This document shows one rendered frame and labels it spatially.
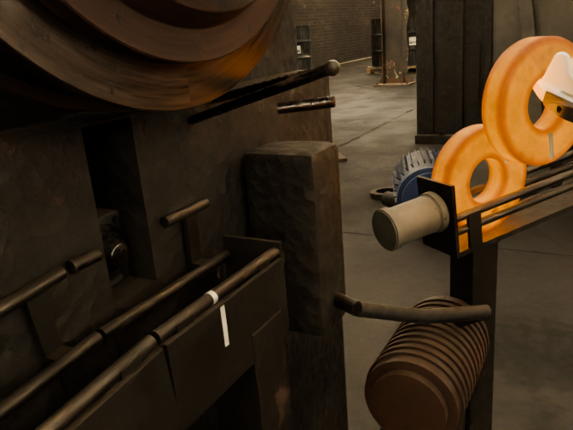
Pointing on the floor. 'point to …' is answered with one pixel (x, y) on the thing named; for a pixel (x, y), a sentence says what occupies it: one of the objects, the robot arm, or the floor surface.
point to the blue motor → (404, 175)
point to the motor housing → (427, 373)
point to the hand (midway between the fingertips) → (538, 85)
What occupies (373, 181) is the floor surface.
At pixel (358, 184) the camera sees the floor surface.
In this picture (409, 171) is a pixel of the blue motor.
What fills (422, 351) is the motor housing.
